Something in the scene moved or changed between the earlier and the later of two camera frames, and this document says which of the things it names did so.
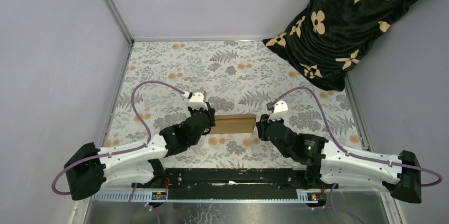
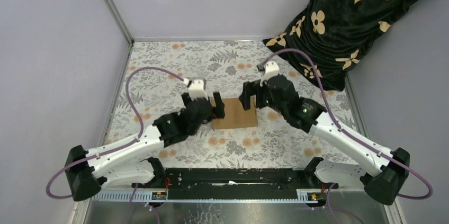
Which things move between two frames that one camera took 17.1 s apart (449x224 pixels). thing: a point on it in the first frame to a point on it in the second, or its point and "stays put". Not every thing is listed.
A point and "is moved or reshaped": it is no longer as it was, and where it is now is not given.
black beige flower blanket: x=349 y=9 stays put
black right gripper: x=262 y=123 to x=250 y=89
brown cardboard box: x=234 y=123 is moved or reshaped
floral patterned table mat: x=238 y=77 stays put
